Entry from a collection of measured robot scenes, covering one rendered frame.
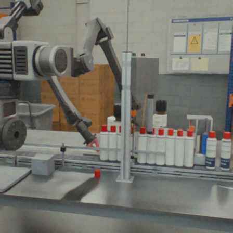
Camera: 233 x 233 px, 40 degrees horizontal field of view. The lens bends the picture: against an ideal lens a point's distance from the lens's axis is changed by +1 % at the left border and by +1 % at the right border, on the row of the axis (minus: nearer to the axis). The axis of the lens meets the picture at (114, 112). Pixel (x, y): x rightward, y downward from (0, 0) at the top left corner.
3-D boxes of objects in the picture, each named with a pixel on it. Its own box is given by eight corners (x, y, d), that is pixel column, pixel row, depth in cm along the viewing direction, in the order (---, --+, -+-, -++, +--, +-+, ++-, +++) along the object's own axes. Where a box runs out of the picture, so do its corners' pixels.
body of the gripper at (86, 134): (97, 135, 190) (90, 125, 190) (92, 139, 180) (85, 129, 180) (89, 141, 192) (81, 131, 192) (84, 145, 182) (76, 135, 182)
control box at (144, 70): (158, 93, 169) (159, 57, 166) (136, 95, 157) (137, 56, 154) (144, 91, 176) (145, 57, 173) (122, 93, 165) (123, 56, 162)
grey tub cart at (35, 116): (17, 154, 490) (15, 92, 474) (58, 156, 485) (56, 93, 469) (-10, 175, 403) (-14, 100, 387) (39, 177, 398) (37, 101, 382)
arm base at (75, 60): (54, 75, 134) (53, 46, 132) (64, 75, 141) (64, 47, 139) (72, 76, 131) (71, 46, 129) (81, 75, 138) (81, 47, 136)
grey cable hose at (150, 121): (153, 133, 169) (154, 93, 165) (152, 134, 165) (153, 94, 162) (146, 132, 169) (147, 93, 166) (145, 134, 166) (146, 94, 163)
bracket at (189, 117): (210, 117, 184) (210, 115, 184) (212, 120, 173) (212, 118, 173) (186, 116, 187) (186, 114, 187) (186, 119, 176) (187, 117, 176)
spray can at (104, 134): (109, 158, 188) (109, 125, 184) (106, 161, 183) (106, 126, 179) (101, 157, 189) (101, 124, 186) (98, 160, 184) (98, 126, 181)
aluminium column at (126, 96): (129, 177, 171) (132, 51, 160) (128, 180, 167) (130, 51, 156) (121, 177, 172) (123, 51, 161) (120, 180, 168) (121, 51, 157)
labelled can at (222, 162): (229, 168, 174) (231, 131, 171) (230, 171, 169) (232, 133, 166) (219, 167, 175) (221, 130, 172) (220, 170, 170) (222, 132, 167)
